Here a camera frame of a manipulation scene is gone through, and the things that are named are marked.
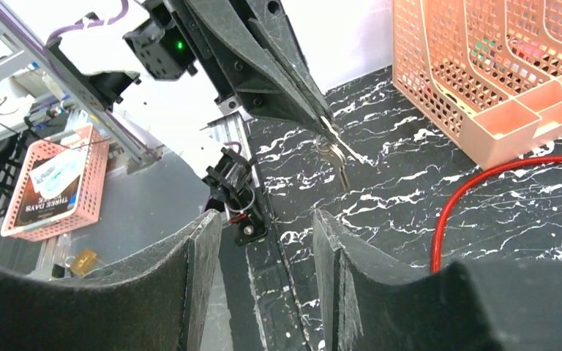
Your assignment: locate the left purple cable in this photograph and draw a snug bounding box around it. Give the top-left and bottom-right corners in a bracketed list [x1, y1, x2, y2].
[45, 0, 131, 45]

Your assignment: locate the red cable lock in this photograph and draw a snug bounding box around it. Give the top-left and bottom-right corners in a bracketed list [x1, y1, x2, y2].
[430, 155, 562, 273]

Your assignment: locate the pink basket with book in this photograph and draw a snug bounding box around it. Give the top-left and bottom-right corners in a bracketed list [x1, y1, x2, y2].
[1, 123, 110, 241]

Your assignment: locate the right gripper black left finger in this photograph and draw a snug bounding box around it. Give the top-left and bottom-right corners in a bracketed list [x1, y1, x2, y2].
[0, 210, 222, 350]

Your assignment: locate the orange plastic file rack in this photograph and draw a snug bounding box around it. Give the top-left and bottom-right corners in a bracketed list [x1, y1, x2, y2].
[392, 0, 562, 169]

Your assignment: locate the small silver key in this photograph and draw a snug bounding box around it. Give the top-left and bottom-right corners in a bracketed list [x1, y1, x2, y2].
[315, 117, 365, 192]

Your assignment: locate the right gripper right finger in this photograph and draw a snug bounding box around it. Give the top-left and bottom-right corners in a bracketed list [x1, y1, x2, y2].
[312, 210, 562, 350]

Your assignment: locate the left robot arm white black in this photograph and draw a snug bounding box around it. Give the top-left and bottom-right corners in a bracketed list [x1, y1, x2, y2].
[45, 1, 332, 136]

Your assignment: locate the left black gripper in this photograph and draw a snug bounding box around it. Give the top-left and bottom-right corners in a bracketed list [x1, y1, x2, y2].
[164, 0, 332, 134]

